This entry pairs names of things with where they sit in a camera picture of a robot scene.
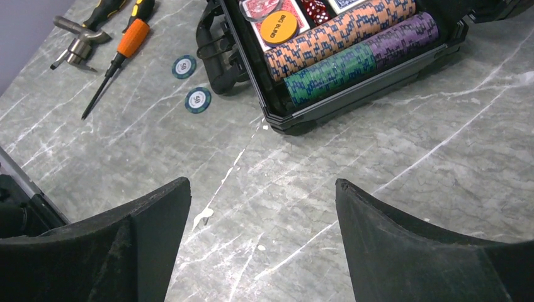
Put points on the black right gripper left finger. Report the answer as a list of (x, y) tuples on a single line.
[(124, 254)]

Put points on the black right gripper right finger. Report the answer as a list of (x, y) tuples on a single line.
[(394, 256)]

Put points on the yellow big blind button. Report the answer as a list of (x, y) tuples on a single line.
[(279, 27)]

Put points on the black poker set case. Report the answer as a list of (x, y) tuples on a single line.
[(231, 54)]

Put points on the teal poker chip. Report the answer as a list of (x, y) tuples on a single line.
[(184, 67), (198, 100)]

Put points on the green chip stack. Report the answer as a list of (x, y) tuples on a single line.
[(327, 75)]

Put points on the grey metal pipe fitting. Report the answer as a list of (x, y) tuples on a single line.
[(80, 49)]

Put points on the purple chip stack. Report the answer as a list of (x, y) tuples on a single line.
[(398, 41)]

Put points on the brown blue chip row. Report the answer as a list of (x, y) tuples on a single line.
[(346, 29)]

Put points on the blue playing card deck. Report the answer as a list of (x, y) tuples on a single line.
[(340, 6)]

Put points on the red die in case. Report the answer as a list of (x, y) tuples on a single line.
[(317, 11)]

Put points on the red playing card deck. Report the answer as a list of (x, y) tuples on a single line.
[(288, 5)]

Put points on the orange black handled screwdriver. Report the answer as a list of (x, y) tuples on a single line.
[(133, 37)]

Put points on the black yellow handled screwdriver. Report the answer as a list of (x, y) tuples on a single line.
[(102, 12)]

